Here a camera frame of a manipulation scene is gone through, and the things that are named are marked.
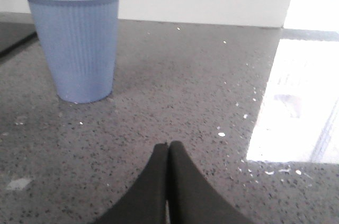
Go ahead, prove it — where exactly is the black glass gas stove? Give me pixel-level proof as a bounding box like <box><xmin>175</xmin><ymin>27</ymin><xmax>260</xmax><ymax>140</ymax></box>
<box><xmin>1</xmin><ymin>22</ymin><xmax>37</xmax><ymax>57</ymax></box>

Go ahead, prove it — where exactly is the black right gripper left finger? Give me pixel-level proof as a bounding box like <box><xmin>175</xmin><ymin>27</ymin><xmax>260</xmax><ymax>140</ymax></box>
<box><xmin>96</xmin><ymin>144</ymin><xmax>168</xmax><ymax>223</ymax></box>

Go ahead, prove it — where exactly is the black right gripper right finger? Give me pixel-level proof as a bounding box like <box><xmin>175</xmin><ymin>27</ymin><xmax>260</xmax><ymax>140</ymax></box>
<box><xmin>167</xmin><ymin>141</ymin><xmax>252</xmax><ymax>223</ymax></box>

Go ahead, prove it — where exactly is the light blue ribbed cup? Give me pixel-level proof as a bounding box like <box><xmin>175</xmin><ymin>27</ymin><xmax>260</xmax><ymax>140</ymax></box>
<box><xmin>27</xmin><ymin>0</ymin><xmax>119</xmax><ymax>103</ymax></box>

